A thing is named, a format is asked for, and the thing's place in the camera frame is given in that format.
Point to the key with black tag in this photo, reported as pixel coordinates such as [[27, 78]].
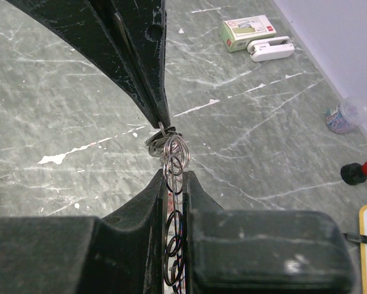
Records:
[[156, 143]]

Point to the white stapler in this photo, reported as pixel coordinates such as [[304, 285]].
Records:
[[270, 49]]

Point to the white staple box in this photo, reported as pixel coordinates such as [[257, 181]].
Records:
[[238, 33]]

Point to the red black stamp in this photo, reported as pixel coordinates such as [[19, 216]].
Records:
[[354, 173]]

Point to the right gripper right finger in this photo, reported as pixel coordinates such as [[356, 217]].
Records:
[[261, 251]]

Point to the small clear cup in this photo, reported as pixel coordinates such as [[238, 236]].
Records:
[[346, 116]]

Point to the metal disc with keyrings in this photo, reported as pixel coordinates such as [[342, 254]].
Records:
[[176, 157]]

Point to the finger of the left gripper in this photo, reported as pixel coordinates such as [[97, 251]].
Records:
[[89, 27], [143, 27]]

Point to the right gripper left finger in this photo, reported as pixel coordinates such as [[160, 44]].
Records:
[[119, 253]]

